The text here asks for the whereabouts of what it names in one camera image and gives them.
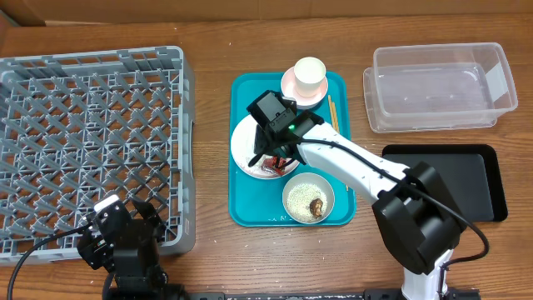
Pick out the red snack wrapper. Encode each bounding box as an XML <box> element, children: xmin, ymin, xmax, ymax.
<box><xmin>261</xmin><ymin>156</ymin><xmax>293</xmax><ymax>176</ymax></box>

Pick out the white round plate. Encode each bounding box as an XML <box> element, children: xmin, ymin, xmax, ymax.
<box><xmin>230</xmin><ymin>115</ymin><xmax>300</xmax><ymax>179</ymax></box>

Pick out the white paper cup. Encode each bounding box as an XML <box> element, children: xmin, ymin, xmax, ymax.
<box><xmin>293</xmin><ymin>57</ymin><xmax>326</xmax><ymax>98</ymax></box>

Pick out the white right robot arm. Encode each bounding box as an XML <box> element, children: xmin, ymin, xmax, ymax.
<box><xmin>247</xmin><ymin>90</ymin><xmax>466</xmax><ymax>299</ymax></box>

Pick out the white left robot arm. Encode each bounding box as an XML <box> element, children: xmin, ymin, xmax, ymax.
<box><xmin>77</xmin><ymin>194</ymin><xmax>189</xmax><ymax>300</ymax></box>

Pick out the grey dishwasher rack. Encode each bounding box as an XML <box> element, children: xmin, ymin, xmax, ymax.
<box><xmin>1</xmin><ymin>46</ymin><xmax>196</xmax><ymax>266</ymax></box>

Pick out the pink shallow bowl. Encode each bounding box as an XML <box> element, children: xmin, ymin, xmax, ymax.
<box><xmin>281</xmin><ymin>67</ymin><xmax>328</xmax><ymax>110</ymax></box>

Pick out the grey bowl with rice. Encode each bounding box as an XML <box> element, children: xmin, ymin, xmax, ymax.
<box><xmin>282</xmin><ymin>172</ymin><xmax>336</xmax><ymax>225</ymax></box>

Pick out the teal plastic tray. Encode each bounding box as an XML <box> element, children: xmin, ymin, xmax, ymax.
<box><xmin>228</xmin><ymin>72</ymin><xmax>356</xmax><ymax>227</ymax></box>

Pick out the brown food piece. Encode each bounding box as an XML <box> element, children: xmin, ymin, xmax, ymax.
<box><xmin>309</xmin><ymin>198</ymin><xmax>324</xmax><ymax>218</ymax></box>

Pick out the clear plastic bin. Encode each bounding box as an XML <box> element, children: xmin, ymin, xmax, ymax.
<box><xmin>363</xmin><ymin>42</ymin><xmax>518</xmax><ymax>133</ymax></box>

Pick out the black plastic tray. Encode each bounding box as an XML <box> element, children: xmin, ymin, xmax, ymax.
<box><xmin>381</xmin><ymin>144</ymin><xmax>508</xmax><ymax>223</ymax></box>

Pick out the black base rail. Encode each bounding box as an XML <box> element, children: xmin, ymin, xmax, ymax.
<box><xmin>187</xmin><ymin>287</ymin><xmax>482</xmax><ymax>300</ymax></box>

